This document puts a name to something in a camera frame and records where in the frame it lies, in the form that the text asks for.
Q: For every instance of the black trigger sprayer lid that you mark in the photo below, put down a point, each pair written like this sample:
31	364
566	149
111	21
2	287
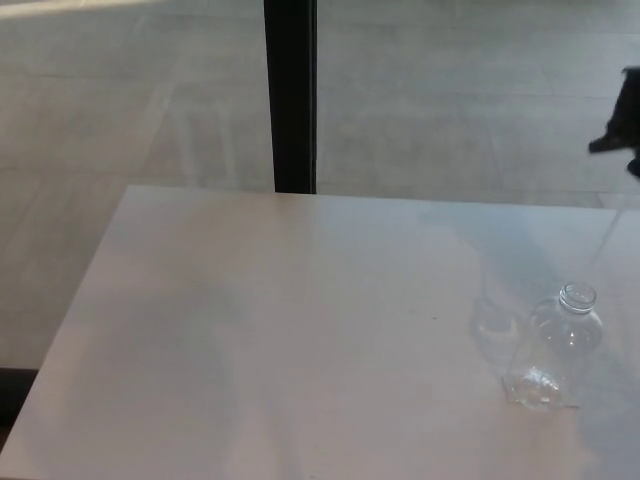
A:
625	115

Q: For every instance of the clear plastic bottle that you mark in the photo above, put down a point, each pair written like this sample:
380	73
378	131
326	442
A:
560	340

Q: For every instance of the black window frame post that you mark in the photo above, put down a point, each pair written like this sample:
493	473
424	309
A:
291	100

